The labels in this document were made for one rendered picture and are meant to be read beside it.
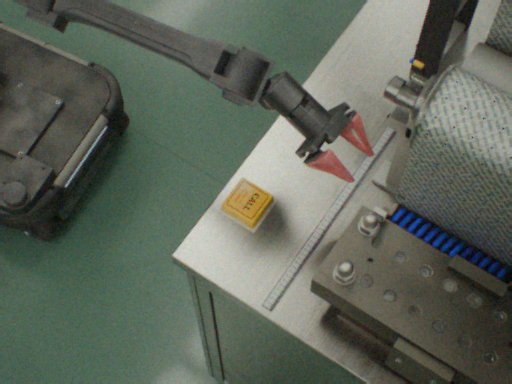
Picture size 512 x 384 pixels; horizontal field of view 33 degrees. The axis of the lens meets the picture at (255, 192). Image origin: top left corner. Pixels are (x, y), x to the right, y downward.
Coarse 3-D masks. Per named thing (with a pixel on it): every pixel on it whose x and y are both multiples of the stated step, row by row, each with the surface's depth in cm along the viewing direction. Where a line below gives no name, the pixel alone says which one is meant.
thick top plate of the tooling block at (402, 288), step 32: (352, 224) 142; (384, 224) 142; (352, 256) 140; (384, 256) 140; (416, 256) 140; (448, 256) 140; (320, 288) 139; (352, 288) 137; (384, 288) 137; (416, 288) 137; (448, 288) 138; (384, 320) 135; (416, 320) 135; (448, 320) 135; (480, 320) 135; (448, 352) 133; (480, 352) 133
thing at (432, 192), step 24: (408, 168) 133; (432, 168) 129; (408, 192) 139; (432, 192) 135; (456, 192) 130; (480, 192) 126; (432, 216) 141; (456, 216) 136; (480, 216) 132; (504, 216) 128; (480, 240) 138; (504, 240) 133; (504, 264) 139
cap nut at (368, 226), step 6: (366, 216) 138; (372, 216) 138; (360, 222) 141; (366, 222) 138; (372, 222) 138; (378, 222) 140; (360, 228) 141; (366, 228) 140; (372, 228) 139; (378, 228) 140; (366, 234) 141; (372, 234) 141
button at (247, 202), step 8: (240, 184) 157; (248, 184) 157; (232, 192) 157; (240, 192) 157; (248, 192) 157; (256, 192) 157; (264, 192) 157; (232, 200) 156; (240, 200) 156; (248, 200) 156; (256, 200) 156; (264, 200) 156; (272, 200) 157; (224, 208) 156; (232, 208) 155; (240, 208) 155; (248, 208) 155; (256, 208) 155; (264, 208) 155; (240, 216) 155; (248, 216) 155; (256, 216) 155; (248, 224) 155
